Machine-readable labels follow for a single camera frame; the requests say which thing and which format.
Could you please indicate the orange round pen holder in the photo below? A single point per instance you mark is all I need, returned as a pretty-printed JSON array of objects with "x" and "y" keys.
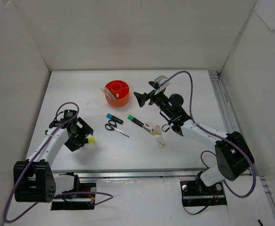
[{"x": 118, "y": 87}]

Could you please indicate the black handled scissors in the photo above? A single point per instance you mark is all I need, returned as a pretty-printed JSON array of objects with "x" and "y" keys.
[{"x": 112, "y": 126}]

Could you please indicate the dirty white eraser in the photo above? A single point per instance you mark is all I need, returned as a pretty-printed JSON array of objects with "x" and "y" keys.
[{"x": 158, "y": 130}]

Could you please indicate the white staple box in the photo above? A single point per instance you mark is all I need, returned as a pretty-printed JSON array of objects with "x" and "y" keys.
[{"x": 160, "y": 142}]

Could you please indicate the aluminium right side rail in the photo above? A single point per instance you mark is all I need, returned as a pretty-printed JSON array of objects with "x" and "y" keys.
[{"x": 224, "y": 103}]

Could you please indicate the green cap black highlighter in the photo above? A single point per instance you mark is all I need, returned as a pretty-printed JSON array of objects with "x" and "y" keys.
[{"x": 135, "y": 120}]

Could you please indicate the blue slim highlighter pen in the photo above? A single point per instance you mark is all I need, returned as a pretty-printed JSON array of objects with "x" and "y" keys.
[{"x": 109, "y": 93}]

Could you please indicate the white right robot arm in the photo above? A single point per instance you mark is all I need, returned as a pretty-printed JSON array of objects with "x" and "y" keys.
[{"x": 232, "y": 153}]

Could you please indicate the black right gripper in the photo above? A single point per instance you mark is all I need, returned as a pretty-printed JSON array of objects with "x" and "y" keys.
[{"x": 150, "y": 94}]

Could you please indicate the yellow cap black highlighter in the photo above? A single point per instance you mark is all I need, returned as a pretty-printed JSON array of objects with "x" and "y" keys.
[{"x": 90, "y": 140}]

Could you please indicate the blue cap black highlighter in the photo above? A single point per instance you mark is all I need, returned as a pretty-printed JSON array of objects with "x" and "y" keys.
[{"x": 114, "y": 118}]

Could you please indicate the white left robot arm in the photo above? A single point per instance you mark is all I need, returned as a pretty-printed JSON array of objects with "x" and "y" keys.
[{"x": 33, "y": 177}]

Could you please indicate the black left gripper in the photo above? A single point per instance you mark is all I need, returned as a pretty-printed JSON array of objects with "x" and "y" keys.
[{"x": 81, "y": 133}]

